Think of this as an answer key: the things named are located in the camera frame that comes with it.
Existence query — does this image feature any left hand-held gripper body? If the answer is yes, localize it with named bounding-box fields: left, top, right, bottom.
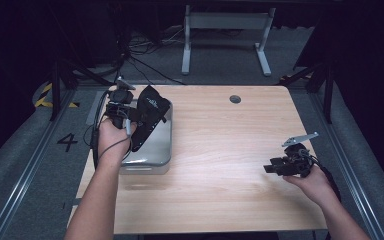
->
left=104, top=77, right=138, bottom=130

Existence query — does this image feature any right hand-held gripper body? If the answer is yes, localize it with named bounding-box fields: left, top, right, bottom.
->
left=278, top=131, right=320, bottom=179

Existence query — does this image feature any grey plastic storage bin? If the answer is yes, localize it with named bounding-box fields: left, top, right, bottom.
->
left=117, top=98, right=174, bottom=176

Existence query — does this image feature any person's right hand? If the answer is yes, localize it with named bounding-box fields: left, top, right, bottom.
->
left=282, top=164, right=338, bottom=208

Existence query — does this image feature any person's left hand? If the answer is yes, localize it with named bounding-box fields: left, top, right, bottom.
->
left=96, top=118, right=138, bottom=168

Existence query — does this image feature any grey floor tape patch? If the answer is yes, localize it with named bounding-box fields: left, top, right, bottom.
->
left=85, top=90, right=109, bottom=127

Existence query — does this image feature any black tripod stand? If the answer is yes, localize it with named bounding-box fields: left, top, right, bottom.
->
left=48, top=54, right=115, bottom=122

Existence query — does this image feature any yellow black hazard tape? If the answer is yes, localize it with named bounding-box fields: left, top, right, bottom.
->
left=34, top=82, right=81, bottom=109

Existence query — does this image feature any black metal stand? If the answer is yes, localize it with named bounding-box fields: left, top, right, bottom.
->
left=279, top=59, right=337, bottom=125

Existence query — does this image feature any thin grey left gripper cable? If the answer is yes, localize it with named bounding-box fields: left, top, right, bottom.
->
left=98, top=117, right=134, bottom=162

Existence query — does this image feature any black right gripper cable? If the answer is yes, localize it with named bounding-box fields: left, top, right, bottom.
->
left=298, top=149, right=343, bottom=202

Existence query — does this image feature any thin black cable loop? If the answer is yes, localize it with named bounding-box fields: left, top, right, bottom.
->
left=82, top=122, right=95, bottom=148

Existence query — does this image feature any grey metal floor rail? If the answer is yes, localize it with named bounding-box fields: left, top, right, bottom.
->
left=0, top=89, right=78, bottom=240
left=308, top=93, right=384, bottom=240

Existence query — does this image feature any bundle of floor cables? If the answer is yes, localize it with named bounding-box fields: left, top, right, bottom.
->
left=114, top=24, right=188, bottom=86

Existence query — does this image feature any white metal table frame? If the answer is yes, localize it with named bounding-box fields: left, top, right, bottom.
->
left=181, top=4, right=277, bottom=77

